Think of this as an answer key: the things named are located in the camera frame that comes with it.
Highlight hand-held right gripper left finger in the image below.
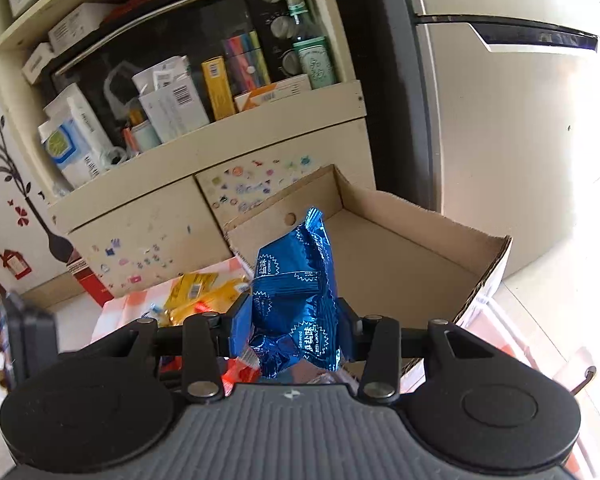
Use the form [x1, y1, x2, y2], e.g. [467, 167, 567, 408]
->
[87, 292, 253, 401]

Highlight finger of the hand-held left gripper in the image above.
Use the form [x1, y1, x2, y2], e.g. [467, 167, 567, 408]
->
[0, 291, 62, 387]

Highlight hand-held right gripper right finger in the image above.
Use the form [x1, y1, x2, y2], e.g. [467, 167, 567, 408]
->
[334, 300, 526, 403]

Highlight blue foil snack packet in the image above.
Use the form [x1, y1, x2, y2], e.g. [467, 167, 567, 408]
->
[247, 206, 351, 380]

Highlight cardboard box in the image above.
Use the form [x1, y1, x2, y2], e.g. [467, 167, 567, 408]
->
[222, 164, 513, 376]

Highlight yellow snack packet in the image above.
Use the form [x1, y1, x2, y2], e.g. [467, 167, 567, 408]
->
[165, 272, 220, 311]
[172, 279, 252, 326]

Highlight red snack packet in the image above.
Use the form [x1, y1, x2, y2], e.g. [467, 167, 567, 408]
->
[219, 354, 262, 386]

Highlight red carton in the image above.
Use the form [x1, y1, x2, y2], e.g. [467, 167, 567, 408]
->
[67, 252, 116, 307]

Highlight pink checked cloth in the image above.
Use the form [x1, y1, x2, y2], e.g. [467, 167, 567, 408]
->
[90, 257, 600, 461]

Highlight cream wooden cabinet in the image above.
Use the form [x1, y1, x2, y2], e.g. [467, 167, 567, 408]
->
[0, 0, 376, 306]

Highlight colourful cabinet stickers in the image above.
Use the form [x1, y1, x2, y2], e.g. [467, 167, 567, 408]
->
[90, 156, 315, 287]

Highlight white blue green carton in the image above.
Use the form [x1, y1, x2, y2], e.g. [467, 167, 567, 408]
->
[37, 84, 115, 187]

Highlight pale green cup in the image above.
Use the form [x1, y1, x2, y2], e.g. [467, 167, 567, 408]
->
[130, 121, 162, 155]

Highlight white barcode box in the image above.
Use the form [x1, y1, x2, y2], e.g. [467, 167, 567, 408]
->
[139, 84, 212, 144]

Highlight orange white box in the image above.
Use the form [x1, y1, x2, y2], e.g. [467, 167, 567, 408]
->
[233, 74, 312, 112]

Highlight slim yellow box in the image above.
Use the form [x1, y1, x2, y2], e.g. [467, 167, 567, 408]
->
[201, 56, 239, 122]

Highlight beige refrigerator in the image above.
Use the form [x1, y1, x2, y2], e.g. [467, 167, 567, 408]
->
[370, 0, 600, 276]

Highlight colourful striped box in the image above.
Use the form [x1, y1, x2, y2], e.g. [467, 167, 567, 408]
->
[222, 31, 272, 95]

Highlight white paper packet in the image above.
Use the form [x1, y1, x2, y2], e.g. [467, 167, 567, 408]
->
[131, 56, 192, 95]

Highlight green glass bottle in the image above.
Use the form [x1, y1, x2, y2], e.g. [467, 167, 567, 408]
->
[280, 0, 338, 90]

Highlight small white box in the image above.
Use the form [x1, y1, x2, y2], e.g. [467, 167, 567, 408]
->
[21, 42, 56, 84]

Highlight black toaster oven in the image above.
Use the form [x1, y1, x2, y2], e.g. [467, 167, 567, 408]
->
[40, 0, 331, 153]

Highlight flat white box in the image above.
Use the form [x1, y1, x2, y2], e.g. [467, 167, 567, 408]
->
[47, 2, 107, 54]

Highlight red house wall sticker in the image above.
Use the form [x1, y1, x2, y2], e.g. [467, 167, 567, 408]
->
[0, 249, 32, 279]

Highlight black vase wall sticker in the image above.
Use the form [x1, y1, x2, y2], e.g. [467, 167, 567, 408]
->
[0, 105, 73, 261]

